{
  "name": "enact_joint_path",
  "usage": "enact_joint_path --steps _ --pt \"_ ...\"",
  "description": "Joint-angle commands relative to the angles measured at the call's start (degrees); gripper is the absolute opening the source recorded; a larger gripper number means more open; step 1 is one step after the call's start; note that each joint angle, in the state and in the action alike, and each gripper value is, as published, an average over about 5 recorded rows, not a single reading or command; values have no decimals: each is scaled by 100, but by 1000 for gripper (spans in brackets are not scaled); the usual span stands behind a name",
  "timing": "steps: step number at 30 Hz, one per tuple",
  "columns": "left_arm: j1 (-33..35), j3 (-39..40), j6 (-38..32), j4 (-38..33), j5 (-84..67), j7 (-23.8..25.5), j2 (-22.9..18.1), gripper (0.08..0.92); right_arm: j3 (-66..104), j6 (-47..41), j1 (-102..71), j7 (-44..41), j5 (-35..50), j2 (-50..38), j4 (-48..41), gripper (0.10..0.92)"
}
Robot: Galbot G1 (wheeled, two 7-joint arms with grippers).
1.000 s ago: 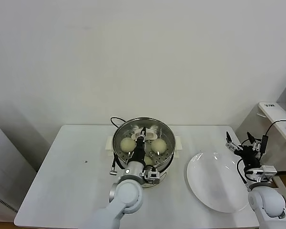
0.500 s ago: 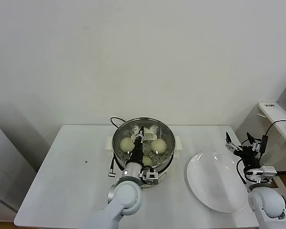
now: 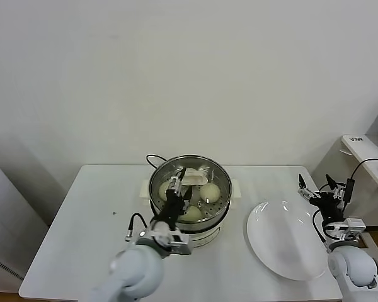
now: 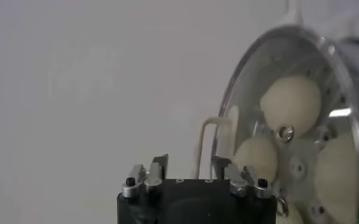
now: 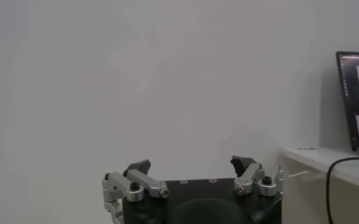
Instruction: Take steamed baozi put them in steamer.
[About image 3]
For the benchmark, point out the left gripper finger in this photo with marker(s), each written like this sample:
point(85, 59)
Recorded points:
point(187, 195)
point(174, 185)

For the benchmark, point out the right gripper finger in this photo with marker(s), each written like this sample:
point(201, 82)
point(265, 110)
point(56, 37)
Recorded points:
point(305, 190)
point(339, 190)

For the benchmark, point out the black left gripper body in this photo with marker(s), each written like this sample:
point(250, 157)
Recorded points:
point(173, 207)

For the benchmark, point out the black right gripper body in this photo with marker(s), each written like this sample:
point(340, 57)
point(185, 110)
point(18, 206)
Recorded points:
point(329, 207)

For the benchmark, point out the white steamed baozi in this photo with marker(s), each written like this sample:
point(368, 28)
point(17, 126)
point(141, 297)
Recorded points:
point(210, 192)
point(163, 189)
point(193, 214)

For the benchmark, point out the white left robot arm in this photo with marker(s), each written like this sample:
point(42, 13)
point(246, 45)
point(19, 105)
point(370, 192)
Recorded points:
point(135, 270)

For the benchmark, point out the stainless steel steamer basket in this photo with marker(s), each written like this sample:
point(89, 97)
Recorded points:
point(222, 176)

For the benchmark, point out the cream electric cooker base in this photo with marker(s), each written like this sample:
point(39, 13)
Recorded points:
point(208, 234)

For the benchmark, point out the white side desk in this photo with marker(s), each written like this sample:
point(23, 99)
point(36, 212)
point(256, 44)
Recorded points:
point(365, 151)

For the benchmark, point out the white round plate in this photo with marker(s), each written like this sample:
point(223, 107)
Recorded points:
point(280, 242)

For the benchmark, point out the white cabinet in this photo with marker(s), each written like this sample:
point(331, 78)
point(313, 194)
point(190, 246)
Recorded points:
point(6, 220)

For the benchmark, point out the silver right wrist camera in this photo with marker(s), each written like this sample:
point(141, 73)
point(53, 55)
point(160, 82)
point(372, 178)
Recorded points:
point(349, 228)

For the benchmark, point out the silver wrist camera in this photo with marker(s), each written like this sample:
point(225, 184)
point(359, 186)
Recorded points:
point(181, 243)
point(349, 228)

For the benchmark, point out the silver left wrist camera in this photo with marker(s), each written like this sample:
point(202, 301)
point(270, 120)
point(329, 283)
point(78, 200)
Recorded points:
point(181, 243)

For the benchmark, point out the beige wooden floor frame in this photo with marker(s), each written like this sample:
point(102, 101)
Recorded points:
point(370, 244)

